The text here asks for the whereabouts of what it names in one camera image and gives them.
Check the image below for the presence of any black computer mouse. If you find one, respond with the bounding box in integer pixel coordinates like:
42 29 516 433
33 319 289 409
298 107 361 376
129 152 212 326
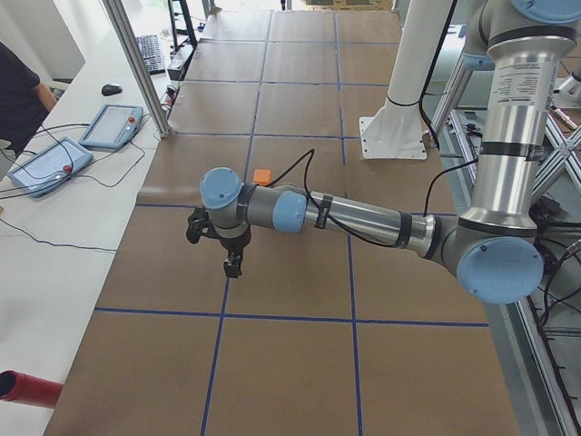
101 84 123 96

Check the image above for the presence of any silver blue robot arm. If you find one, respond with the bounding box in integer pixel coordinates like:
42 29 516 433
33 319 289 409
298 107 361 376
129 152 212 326
186 1 580 304

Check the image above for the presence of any seated person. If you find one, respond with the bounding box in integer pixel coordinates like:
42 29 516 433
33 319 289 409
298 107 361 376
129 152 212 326
1 44 57 156

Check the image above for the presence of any blue teach pendant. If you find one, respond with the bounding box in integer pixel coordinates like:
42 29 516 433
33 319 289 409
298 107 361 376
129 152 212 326
7 137 94 197
78 104 143 150

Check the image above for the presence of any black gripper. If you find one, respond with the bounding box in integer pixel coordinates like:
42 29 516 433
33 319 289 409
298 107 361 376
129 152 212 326
219 232 251 278

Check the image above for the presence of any orange foam cube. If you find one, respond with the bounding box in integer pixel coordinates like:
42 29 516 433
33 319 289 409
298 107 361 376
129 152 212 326
252 169 273 186

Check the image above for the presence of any black keyboard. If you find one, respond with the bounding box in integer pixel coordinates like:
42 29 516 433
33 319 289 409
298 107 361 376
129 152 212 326
135 35 165 74

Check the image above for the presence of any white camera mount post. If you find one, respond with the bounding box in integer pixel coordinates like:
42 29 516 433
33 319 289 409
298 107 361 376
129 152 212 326
359 0 454 160

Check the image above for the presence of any near blue teach pendant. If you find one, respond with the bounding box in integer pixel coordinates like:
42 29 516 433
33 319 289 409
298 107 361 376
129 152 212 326
7 137 94 197

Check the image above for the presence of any aluminium frame post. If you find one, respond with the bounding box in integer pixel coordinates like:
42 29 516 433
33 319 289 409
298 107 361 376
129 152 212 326
103 0 172 138

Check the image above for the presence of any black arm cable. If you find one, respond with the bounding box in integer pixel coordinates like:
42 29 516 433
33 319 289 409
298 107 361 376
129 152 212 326
265 148 480 249

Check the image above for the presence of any red cylinder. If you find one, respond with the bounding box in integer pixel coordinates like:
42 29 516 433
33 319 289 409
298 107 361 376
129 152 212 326
1 370 63 409

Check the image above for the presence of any far blue teach pendant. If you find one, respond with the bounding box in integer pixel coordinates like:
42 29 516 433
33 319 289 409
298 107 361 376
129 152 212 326
78 104 143 150

